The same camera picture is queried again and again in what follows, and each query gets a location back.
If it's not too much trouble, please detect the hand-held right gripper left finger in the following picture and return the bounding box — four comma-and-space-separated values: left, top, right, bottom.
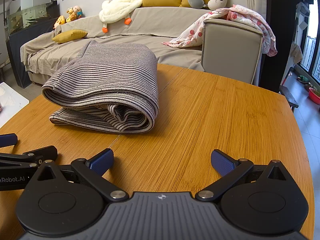
32, 148, 129, 202

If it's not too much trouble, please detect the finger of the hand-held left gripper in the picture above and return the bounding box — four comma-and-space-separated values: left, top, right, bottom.
0, 134, 18, 147
0, 145, 58, 168

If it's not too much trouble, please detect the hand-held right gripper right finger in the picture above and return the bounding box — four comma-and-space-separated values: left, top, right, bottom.
195, 149, 288, 202

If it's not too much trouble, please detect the striped knit sweater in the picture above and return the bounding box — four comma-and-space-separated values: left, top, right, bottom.
41, 39, 160, 133

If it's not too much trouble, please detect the white side table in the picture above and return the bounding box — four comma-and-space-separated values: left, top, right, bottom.
0, 81, 30, 128

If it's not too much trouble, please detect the dark wooden stool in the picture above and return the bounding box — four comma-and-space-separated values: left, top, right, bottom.
279, 85, 299, 112

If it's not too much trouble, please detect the red plastic basin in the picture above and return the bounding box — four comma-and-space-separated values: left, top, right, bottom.
308, 87, 320, 105

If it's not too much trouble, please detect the small yellow throw pillow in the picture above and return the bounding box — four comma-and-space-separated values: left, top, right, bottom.
52, 29, 88, 43

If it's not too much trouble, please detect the grey sofa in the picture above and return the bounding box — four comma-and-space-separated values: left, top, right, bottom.
20, 6, 265, 85

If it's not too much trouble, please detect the yellow plush toy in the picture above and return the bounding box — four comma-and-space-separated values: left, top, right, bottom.
53, 15, 66, 30

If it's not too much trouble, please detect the glass fish tank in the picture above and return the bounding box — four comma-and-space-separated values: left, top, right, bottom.
4, 0, 59, 34

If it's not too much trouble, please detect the beige hanging cloth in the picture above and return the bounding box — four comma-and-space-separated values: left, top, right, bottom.
290, 44, 303, 64

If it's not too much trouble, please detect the black framed window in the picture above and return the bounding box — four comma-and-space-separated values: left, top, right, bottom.
299, 2, 320, 85

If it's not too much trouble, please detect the pink floral blanket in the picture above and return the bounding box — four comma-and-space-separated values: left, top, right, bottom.
162, 4, 278, 57

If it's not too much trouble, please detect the white goose plush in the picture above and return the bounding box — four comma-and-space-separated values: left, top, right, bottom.
99, 0, 144, 33

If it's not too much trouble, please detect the white standing rack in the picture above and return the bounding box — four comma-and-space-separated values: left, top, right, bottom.
295, 1, 310, 63

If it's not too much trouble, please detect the beige curtain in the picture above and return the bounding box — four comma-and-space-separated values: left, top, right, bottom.
245, 0, 267, 28

